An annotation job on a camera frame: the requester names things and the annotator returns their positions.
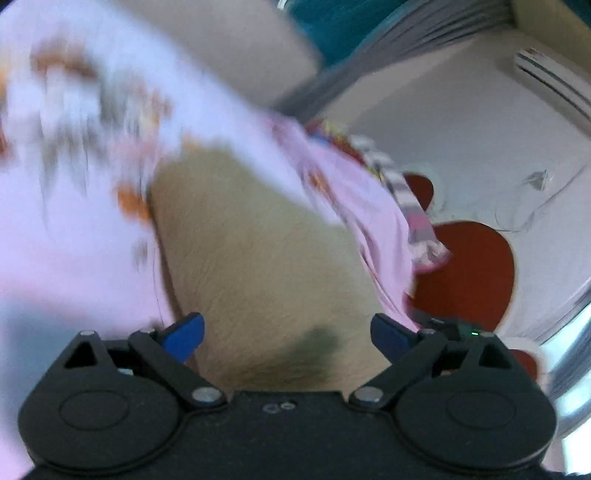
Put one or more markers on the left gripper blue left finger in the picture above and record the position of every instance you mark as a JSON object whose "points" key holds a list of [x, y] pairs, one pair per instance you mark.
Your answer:
{"points": [[162, 356]]}

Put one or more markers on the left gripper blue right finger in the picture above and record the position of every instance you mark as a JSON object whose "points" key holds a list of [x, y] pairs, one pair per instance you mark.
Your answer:
{"points": [[411, 356]]}

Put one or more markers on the tan fleece garment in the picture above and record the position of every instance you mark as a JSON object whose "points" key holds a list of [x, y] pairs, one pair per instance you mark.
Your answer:
{"points": [[286, 300]]}

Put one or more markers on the striped pink pillow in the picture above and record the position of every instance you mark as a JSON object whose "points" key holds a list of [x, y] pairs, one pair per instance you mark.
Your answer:
{"points": [[428, 252]]}

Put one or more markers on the pink folded blanket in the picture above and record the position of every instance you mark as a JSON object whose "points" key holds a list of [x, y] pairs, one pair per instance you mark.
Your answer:
{"points": [[337, 185]]}

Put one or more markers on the pink floral bed sheet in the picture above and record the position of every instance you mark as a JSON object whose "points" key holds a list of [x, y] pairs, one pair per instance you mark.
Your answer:
{"points": [[95, 99]]}

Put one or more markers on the grey curtain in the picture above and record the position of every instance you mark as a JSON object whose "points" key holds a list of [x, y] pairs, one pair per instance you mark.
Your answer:
{"points": [[421, 27]]}

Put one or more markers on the white wall air conditioner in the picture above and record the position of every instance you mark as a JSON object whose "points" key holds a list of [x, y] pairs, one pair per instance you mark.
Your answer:
{"points": [[556, 83]]}

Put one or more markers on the window with white frame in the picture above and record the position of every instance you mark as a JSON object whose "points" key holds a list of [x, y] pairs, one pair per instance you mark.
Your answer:
{"points": [[337, 27]]}

